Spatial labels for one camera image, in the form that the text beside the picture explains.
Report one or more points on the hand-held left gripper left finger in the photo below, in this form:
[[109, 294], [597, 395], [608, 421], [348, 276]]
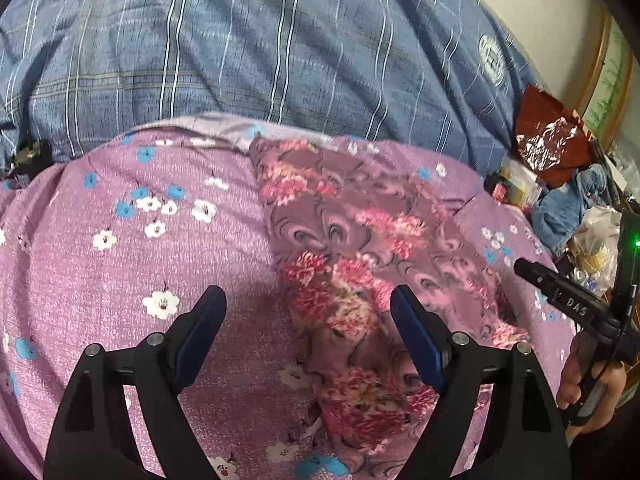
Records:
[[197, 332]]

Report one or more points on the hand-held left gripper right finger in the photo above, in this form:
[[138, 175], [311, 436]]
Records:
[[417, 335]]

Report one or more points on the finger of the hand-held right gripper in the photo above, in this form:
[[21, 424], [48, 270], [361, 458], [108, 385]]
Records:
[[560, 292]]

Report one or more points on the pink floral mauve garment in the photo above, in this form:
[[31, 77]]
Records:
[[350, 240]]

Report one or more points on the person's right hand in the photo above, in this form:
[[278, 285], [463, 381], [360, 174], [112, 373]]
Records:
[[572, 375]]

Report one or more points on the white plastic bag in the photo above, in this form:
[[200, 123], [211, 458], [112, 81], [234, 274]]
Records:
[[597, 245]]

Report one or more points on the crumpled blue cloth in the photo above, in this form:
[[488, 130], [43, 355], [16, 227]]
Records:
[[565, 205]]

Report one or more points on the purple flowered bed sheet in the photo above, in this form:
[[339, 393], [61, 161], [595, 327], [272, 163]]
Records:
[[125, 270]]

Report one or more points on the clear bag of small packets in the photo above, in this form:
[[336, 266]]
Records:
[[515, 182]]

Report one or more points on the red plastic bag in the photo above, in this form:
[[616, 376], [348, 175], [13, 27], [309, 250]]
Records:
[[547, 135]]

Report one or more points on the framed bamboo picture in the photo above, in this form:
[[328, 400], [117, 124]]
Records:
[[610, 85]]

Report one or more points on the small dark object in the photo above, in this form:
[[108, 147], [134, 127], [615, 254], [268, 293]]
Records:
[[31, 154]]

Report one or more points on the blue plaid quilt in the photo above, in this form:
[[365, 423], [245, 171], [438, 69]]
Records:
[[250, 40]]

